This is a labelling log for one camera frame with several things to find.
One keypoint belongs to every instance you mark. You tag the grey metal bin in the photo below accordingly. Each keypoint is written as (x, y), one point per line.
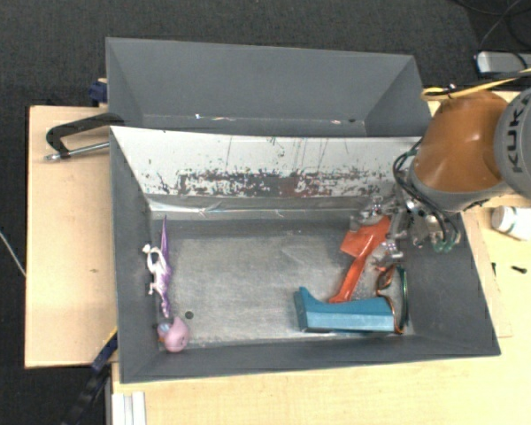
(256, 272)

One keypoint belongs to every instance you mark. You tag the brown rimmed sunglasses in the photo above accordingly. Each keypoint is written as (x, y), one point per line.
(402, 299)

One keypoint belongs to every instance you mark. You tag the small black screw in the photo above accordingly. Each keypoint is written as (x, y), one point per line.
(520, 269)

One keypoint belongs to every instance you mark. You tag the pink toy ball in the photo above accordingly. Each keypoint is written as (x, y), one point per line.
(176, 335)

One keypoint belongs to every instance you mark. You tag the purple and white toy dragon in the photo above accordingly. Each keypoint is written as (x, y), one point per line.
(161, 272)

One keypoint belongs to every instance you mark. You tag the pale wood board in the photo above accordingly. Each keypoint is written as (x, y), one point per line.
(71, 246)

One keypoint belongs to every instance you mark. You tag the white plastic bottle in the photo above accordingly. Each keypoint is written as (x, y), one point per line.
(513, 223)

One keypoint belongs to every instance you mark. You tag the blue angled block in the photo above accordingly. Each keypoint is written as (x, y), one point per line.
(349, 317)

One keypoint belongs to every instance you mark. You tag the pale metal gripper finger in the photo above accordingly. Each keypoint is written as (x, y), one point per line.
(371, 210)
(390, 255)

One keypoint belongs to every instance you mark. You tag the orange plastic tool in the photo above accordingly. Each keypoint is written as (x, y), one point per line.
(358, 255)

